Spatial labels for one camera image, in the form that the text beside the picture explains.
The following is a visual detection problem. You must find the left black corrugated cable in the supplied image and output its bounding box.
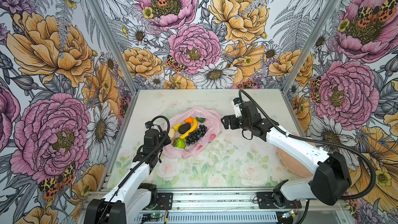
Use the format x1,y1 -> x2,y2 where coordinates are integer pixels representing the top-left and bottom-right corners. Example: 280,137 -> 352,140
96,116 -> 171,224

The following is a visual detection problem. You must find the right black corrugated cable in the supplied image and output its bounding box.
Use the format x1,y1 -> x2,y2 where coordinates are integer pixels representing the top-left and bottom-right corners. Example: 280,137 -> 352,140
238,89 -> 376,200

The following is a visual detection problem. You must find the orange fake fruit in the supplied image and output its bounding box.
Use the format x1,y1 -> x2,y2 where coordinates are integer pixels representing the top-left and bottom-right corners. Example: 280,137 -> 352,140
184,117 -> 193,124

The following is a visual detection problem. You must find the beige fake potato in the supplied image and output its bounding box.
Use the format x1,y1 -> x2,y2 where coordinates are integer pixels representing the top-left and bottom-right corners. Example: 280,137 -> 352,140
168,128 -> 176,140

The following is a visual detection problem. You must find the dark brown fake fruit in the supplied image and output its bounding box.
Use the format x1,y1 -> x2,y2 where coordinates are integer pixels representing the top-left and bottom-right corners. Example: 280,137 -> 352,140
178,123 -> 191,134

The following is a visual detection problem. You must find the dark green fake fruit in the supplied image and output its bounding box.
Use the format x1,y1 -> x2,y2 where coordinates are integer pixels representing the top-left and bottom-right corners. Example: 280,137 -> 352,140
196,117 -> 206,123

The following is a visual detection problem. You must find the black corrugated cable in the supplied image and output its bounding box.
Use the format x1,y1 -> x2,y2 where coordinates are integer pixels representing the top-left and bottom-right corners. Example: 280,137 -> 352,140
238,89 -> 376,200
96,116 -> 171,224

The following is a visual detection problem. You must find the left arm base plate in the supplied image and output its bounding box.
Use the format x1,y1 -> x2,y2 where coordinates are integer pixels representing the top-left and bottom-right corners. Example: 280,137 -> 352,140
144,192 -> 174,211

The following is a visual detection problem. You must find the pink scalloped bowl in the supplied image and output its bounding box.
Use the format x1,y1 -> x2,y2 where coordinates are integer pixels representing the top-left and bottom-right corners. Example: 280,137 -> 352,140
278,148 -> 314,178

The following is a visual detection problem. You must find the circuit board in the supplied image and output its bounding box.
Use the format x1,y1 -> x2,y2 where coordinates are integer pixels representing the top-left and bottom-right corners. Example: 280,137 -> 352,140
141,213 -> 163,222
281,210 -> 296,218

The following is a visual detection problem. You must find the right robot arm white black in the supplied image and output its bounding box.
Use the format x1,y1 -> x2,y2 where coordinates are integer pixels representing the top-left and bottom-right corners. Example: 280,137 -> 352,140
221,97 -> 351,207

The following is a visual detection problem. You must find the white vented cable duct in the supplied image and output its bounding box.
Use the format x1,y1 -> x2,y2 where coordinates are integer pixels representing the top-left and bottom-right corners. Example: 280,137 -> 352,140
132,212 -> 278,224

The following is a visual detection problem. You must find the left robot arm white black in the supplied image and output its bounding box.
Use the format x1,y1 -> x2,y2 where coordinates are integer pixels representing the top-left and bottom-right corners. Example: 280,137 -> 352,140
84,116 -> 171,224

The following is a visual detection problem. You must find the left circuit board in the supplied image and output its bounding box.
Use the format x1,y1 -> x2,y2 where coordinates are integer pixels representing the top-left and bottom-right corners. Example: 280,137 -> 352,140
141,213 -> 163,222

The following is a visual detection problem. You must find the dark fake grape bunch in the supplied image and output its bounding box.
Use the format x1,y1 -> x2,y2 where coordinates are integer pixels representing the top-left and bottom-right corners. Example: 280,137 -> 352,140
185,124 -> 207,145

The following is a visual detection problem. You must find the right circuit board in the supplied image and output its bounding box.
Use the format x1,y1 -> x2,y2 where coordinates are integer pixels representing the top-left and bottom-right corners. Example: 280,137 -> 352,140
281,210 -> 296,218

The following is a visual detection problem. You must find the yellow fake lemon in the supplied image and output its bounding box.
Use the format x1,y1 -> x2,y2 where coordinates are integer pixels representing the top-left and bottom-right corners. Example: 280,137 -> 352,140
173,123 -> 182,132

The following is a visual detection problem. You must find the yellow fake banana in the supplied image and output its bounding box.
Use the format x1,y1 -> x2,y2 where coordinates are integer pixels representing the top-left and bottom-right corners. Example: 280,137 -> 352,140
180,119 -> 198,139

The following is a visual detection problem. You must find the green fake lime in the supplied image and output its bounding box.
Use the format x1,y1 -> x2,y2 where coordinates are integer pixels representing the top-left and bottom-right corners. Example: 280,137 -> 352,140
173,138 -> 186,149

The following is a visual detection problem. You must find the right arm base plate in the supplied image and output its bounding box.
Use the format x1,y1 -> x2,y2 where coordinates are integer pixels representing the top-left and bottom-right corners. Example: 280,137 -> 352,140
252,191 -> 302,209

